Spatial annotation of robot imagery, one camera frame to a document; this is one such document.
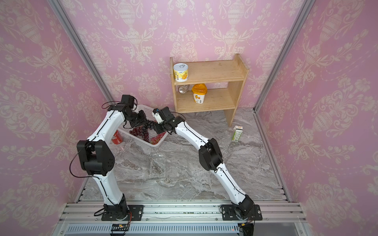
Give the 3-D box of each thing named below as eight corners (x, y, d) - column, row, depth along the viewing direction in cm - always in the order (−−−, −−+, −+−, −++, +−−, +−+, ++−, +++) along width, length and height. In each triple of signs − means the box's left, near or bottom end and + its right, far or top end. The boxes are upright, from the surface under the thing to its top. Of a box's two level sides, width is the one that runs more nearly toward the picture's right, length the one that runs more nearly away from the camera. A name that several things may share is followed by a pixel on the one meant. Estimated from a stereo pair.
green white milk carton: (231, 143, 103) (235, 131, 92) (230, 137, 106) (234, 125, 95) (238, 143, 103) (243, 131, 92) (237, 137, 106) (242, 125, 95)
